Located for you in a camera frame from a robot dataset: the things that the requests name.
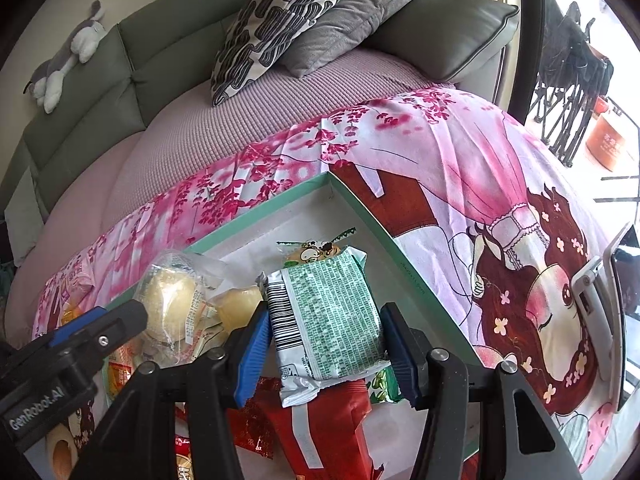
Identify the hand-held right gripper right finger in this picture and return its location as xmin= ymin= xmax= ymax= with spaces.
xmin=380 ymin=302 xmax=583 ymax=480

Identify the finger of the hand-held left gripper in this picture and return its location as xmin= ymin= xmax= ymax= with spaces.
xmin=50 ymin=300 xmax=149 ymax=363

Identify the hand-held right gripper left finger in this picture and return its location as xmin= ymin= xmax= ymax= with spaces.
xmin=67 ymin=302 xmax=273 ymax=480

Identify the round bun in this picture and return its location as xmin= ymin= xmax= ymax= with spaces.
xmin=202 ymin=284 xmax=266 ymax=333
xmin=132 ymin=250 xmax=231 ymax=361

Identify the green white text snack packet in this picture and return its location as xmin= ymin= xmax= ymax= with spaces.
xmin=255 ymin=246 xmax=391 ymax=408

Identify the large red snack packet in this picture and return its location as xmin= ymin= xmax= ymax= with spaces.
xmin=257 ymin=379 xmax=383 ymax=480

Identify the green cartoon snack packet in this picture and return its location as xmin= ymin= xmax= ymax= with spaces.
xmin=276 ymin=226 xmax=358 ymax=268

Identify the white box with green rim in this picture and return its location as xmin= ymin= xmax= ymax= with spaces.
xmin=100 ymin=170 xmax=483 ymax=480

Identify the small green snack packet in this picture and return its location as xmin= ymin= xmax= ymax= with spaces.
xmin=367 ymin=366 xmax=405 ymax=405

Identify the red hexagon pattern packet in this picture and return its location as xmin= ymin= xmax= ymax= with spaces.
xmin=225 ymin=377 xmax=283 ymax=461

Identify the light grey pillow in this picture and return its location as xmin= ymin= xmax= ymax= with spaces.
xmin=4 ymin=167 xmax=48 ymax=266

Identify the pink printed blanket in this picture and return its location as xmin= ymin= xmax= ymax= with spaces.
xmin=30 ymin=85 xmax=633 ymax=480

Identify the white tablet stand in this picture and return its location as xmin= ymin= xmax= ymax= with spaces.
xmin=570 ymin=222 xmax=633 ymax=346

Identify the dark screen tablet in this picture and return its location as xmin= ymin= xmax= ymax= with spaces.
xmin=607 ymin=240 xmax=640 ymax=413

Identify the grey white plush toy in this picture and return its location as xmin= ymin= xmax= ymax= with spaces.
xmin=22 ymin=1 xmax=108 ymax=114

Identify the orange bucket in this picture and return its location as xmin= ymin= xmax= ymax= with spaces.
xmin=585 ymin=110 xmax=635 ymax=172

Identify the black white patterned pillow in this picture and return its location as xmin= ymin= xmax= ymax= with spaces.
xmin=210 ymin=0 xmax=356 ymax=107

